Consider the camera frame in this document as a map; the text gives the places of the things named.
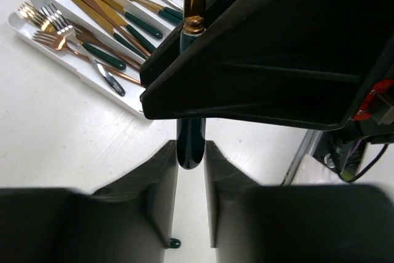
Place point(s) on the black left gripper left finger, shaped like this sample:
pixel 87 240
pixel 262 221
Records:
pixel 128 220

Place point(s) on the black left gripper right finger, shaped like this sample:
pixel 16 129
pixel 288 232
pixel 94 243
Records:
pixel 300 223

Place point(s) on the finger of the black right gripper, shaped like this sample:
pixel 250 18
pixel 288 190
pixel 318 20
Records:
pixel 299 63

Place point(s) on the gold fork green handle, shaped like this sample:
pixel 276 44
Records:
pixel 175 243
pixel 36 17

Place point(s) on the silver fork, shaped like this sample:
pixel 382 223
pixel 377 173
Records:
pixel 80 50

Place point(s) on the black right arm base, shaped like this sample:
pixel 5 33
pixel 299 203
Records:
pixel 340 156

